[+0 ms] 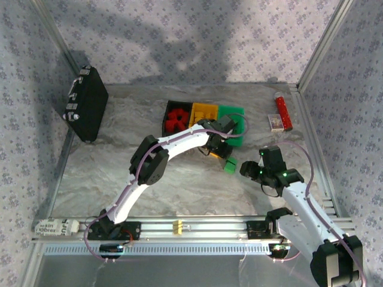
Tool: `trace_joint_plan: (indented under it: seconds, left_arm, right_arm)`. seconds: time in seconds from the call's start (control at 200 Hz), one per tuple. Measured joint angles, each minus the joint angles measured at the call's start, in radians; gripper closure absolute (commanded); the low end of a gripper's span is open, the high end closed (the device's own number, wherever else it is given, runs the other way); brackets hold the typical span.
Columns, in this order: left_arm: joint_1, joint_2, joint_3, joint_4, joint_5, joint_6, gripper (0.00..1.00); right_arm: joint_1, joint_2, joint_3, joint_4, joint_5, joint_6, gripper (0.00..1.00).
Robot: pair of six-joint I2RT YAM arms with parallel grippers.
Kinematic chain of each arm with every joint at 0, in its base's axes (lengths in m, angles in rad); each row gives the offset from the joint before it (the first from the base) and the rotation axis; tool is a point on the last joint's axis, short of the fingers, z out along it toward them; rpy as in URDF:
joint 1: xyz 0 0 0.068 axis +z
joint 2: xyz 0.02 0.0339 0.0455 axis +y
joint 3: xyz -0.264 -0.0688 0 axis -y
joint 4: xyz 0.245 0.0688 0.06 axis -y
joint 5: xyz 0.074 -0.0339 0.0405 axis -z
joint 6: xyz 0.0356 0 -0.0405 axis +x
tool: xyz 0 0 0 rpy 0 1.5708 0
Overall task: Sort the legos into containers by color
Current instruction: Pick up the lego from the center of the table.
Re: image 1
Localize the grey metal panel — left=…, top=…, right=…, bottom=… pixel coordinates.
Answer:
left=29, top=254, right=363, bottom=287

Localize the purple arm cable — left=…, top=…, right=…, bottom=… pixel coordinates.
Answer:
left=268, top=141, right=367, bottom=287
left=84, top=113, right=250, bottom=264

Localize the black case with metal handle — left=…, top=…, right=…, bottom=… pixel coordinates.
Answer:
left=62, top=65, right=110, bottom=143

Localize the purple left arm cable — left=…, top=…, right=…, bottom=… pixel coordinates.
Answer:
left=84, top=113, right=250, bottom=264

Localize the black plastic bin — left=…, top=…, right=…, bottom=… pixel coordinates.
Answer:
left=161, top=100, right=194, bottom=139

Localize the red glitter tube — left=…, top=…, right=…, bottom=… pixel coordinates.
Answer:
left=274, top=91, right=294, bottom=132

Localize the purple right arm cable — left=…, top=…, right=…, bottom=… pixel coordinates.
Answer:
left=268, top=141, right=367, bottom=287

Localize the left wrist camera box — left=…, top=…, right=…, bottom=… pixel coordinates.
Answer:
left=217, top=115, right=238, bottom=135

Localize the yellow plastic bin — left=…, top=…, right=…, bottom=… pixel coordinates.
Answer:
left=189, top=102, right=220, bottom=133

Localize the aluminium frame post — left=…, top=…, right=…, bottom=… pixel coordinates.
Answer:
left=297, top=0, right=355, bottom=92
left=29, top=0, right=81, bottom=74

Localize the slotted grey cable duct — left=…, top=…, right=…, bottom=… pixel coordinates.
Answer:
left=43, top=242, right=272, bottom=257

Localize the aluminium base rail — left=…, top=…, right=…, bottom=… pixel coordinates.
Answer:
left=31, top=215, right=358, bottom=243

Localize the green plastic bin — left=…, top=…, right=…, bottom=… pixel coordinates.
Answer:
left=216, top=104, right=247, bottom=149

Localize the small printed card box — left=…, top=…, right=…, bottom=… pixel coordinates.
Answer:
left=268, top=114, right=286, bottom=133

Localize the floral patterned cloth backdrop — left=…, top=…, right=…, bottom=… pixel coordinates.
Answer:
left=0, top=0, right=383, bottom=287

